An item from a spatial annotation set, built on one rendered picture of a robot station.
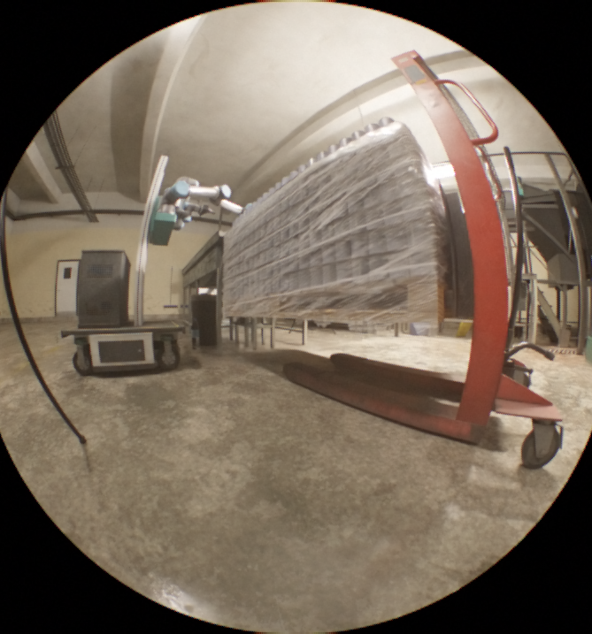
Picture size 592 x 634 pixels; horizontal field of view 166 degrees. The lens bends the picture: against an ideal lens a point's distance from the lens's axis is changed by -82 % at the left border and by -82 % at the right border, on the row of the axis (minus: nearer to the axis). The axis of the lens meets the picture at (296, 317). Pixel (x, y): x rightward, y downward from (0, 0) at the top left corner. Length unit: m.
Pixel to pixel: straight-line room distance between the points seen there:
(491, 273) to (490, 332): 0.18
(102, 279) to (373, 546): 1.72
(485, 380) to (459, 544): 0.49
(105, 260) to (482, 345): 1.93
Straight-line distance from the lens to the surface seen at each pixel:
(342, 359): 1.53
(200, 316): 2.38
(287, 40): 4.50
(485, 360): 0.75
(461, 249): 0.83
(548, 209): 4.72
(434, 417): 0.83
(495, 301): 0.73
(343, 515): 0.55
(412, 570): 0.52
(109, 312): 1.53
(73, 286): 8.70
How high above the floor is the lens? 0.47
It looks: 3 degrees down
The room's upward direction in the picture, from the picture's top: 1 degrees clockwise
